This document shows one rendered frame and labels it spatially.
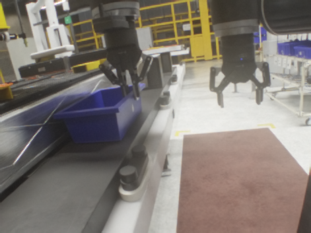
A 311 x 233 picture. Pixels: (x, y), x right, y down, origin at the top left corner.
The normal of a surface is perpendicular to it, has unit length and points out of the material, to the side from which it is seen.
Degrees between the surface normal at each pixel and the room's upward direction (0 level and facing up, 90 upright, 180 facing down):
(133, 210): 0
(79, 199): 0
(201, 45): 90
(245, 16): 90
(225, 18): 90
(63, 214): 0
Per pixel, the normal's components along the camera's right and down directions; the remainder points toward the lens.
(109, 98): -0.18, 0.26
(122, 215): -0.15, -0.93
